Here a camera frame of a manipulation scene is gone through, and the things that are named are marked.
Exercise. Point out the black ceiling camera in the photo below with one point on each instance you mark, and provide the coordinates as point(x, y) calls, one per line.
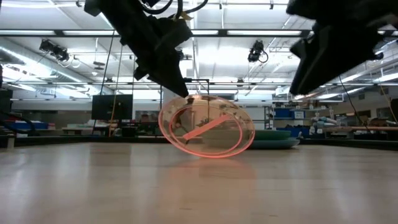
point(181, 55)
point(256, 51)

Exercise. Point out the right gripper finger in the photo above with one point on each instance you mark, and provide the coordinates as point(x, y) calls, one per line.
point(335, 49)
point(301, 48)

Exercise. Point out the translucent orange plastic plate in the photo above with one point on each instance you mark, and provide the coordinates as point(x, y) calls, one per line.
point(217, 143)

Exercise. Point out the black computer monitor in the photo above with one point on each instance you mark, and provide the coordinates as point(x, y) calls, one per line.
point(112, 107)

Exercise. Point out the white cabinet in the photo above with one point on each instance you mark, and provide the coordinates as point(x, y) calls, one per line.
point(166, 96)

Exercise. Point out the flat blue box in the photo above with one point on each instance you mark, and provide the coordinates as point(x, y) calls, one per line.
point(28, 125)

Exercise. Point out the black aluminium table frame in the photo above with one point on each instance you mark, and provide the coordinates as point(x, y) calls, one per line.
point(62, 140)

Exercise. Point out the wooden top workbench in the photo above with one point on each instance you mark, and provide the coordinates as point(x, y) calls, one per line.
point(357, 128)

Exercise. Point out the blue storage bins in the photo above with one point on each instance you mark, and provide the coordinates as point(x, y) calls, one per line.
point(289, 113)

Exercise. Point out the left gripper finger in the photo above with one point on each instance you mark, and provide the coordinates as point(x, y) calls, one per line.
point(177, 32)
point(152, 59)

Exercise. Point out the opaque blue plastic plate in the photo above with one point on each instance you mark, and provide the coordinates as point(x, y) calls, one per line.
point(280, 144)

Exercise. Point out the black overhead frame beam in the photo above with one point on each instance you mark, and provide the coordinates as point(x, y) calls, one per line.
point(306, 32)

